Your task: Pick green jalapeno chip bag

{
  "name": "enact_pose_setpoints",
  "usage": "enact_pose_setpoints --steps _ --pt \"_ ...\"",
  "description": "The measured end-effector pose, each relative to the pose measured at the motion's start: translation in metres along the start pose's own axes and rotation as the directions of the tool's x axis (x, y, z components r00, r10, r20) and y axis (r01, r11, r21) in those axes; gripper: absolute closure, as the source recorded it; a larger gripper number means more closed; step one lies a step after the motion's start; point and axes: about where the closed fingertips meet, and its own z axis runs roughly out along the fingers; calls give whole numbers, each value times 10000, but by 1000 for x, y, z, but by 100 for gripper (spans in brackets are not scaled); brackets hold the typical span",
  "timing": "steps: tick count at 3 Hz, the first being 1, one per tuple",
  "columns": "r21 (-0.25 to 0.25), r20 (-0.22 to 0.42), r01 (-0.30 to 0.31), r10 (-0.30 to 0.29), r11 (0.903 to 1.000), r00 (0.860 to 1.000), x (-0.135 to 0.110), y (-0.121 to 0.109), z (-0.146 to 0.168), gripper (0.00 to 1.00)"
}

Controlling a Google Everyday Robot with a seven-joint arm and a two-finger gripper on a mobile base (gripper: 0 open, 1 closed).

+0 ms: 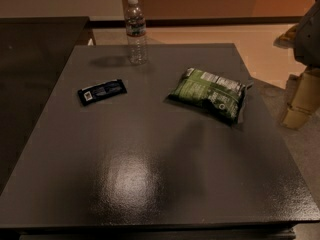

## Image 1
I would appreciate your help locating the grey robot gripper body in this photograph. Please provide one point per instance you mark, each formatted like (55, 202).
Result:
(309, 39)

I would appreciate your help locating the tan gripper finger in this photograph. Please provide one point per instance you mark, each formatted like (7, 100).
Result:
(287, 39)
(302, 98)

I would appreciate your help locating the green jalapeno chip bag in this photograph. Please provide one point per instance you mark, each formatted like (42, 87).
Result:
(222, 97)

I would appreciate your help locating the dark blue snack packet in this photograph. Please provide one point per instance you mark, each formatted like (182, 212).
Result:
(101, 91)

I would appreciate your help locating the clear plastic water bottle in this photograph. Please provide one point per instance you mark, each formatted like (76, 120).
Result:
(136, 33)

